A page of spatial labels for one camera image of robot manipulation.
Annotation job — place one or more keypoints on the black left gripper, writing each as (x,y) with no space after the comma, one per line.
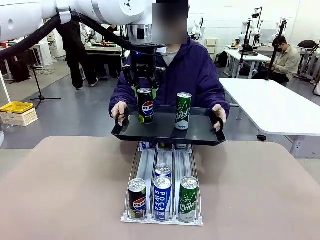
(143,62)

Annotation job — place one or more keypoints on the black Pepsi can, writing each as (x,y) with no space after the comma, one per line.
(165,145)
(137,200)
(145,107)

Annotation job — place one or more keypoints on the green Chilsung cider can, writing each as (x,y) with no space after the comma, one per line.
(188,200)
(181,146)
(183,112)

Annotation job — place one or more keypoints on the black serving tray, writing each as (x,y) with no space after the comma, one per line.
(162,130)

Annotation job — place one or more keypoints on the person's right forearm purple sleeve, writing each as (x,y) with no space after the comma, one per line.
(116,98)

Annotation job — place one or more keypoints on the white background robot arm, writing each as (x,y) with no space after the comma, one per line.
(197,30)
(243,37)

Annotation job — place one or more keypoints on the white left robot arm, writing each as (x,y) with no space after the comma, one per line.
(25,17)

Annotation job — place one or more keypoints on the person's left forearm purple sleeve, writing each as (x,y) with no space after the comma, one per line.
(222,100)

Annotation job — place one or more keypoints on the person in purple jacket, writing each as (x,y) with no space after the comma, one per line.
(190,75)

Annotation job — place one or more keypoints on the standing person in black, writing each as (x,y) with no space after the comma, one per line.
(75,55)

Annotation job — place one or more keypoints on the seated person in beige jacket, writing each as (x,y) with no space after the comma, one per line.
(287,60)

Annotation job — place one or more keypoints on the person's right hand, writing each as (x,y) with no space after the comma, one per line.
(119,108)

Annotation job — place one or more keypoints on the person's left hand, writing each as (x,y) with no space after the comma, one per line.
(221,112)

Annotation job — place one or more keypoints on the dark workbench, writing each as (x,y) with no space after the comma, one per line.
(105,48)

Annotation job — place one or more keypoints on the blue Pocari Sweat can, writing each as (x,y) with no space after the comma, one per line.
(147,145)
(162,200)
(163,170)

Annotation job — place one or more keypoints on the white drawer cart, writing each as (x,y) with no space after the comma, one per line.
(211,46)

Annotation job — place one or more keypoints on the black backpack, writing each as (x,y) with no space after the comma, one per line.
(223,58)

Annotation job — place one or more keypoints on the white can dispenser rack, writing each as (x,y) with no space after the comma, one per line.
(145,162)

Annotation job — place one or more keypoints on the black microphone stand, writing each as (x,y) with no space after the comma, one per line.
(41,96)

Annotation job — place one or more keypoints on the long white table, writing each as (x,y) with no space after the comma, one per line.
(247,56)

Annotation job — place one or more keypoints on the cluttered white table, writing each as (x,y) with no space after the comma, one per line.
(25,48)

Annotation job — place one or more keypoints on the black bag on floor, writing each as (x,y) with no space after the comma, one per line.
(20,72)

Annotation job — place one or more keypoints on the cream plastic crate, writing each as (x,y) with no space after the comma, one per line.
(22,118)

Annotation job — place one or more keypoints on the black tripod pole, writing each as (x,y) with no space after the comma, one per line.
(272,62)

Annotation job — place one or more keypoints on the large white table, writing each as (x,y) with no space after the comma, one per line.
(270,107)

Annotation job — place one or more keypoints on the yellow plastic crate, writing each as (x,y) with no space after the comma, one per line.
(16,107)

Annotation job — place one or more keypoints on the clear plastic bowl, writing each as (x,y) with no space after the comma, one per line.
(11,127)

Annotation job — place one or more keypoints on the black bag on table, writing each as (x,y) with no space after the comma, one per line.
(307,44)

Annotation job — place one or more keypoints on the black camera on stand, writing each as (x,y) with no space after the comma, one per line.
(255,15)

